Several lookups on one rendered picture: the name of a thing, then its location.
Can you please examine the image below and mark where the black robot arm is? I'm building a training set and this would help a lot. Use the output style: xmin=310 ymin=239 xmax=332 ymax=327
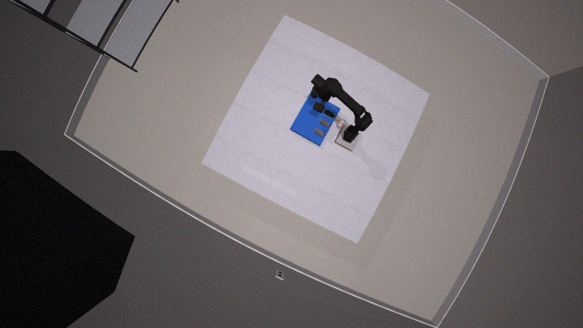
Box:
xmin=311 ymin=74 xmax=373 ymax=143

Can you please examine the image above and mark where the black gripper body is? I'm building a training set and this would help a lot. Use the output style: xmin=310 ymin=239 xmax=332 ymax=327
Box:
xmin=313 ymin=91 xmax=331 ymax=113

